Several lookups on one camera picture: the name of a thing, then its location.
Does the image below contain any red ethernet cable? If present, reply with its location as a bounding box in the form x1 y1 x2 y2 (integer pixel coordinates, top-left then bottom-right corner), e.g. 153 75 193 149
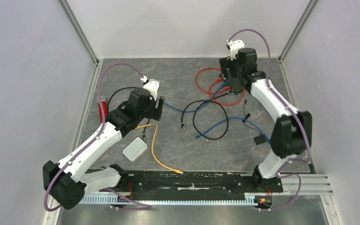
208 78 247 107
195 67 224 94

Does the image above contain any black ethernet cable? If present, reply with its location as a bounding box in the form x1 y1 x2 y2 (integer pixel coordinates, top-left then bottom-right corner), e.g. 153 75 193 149
106 87 233 141

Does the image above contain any clear plastic box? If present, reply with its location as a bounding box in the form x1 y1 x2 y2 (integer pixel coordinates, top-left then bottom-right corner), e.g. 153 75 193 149
122 137 148 162

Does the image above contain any blue ethernet cable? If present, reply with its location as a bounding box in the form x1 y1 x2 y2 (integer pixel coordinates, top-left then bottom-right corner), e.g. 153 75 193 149
163 83 272 144

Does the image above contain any yellow ethernet cable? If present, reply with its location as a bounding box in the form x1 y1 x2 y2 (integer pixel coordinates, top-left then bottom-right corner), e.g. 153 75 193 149
135 123 184 174

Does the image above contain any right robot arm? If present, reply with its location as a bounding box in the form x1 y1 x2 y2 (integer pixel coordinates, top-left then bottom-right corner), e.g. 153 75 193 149
219 47 312 191

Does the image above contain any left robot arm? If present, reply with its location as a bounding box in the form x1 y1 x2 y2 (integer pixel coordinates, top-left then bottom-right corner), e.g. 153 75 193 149
42 88 165 211

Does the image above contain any red glitter tube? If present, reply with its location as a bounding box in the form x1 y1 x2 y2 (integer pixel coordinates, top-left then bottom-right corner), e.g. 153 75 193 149
97 96 108 123

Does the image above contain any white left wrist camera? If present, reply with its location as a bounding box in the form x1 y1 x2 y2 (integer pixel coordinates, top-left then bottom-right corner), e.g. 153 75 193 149
140 76 160 100

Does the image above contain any black power adapter cable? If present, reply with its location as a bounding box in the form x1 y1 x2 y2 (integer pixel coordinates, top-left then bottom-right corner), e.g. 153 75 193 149
242 99 268 146

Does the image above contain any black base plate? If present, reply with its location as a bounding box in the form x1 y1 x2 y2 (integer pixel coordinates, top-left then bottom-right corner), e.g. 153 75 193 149
87 169 284 202

